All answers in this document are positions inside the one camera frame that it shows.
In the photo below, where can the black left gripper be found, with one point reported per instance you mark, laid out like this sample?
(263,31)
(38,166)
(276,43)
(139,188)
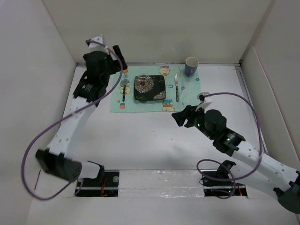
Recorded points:
(116,66)

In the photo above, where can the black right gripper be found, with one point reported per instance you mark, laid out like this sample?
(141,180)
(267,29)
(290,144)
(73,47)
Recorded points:
(190,111)

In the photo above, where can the steel fork patterned handle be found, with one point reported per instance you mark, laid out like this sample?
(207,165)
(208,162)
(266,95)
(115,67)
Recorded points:
(125,81)

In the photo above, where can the steel knife patterned handle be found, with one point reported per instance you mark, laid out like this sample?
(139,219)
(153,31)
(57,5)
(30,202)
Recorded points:
(176,87)

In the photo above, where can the green cartoon print cloth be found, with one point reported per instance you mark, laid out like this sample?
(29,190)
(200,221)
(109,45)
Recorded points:
(189,88)

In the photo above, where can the black floral square plate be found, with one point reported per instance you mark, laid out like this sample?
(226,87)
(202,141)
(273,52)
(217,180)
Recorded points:
(149,88)

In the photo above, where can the purple ceramic mug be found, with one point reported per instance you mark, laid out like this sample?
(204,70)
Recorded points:
(191,64)

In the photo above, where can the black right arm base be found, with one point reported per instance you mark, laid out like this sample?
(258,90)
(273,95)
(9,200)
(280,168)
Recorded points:
(221,189)

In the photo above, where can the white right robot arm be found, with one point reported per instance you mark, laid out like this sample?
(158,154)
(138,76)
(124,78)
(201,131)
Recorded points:
(265,174)

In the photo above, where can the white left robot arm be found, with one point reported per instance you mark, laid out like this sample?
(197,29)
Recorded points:
(56,159)

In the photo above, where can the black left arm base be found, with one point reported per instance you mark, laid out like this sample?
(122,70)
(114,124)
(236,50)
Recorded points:
(106,184)

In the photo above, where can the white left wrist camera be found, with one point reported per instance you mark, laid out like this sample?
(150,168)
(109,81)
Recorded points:
(95,42)

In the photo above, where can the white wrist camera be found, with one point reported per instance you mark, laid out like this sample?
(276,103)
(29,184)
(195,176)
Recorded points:
(205,101)
(95,42)

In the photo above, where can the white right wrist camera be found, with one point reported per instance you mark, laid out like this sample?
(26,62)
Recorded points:
(205,101)

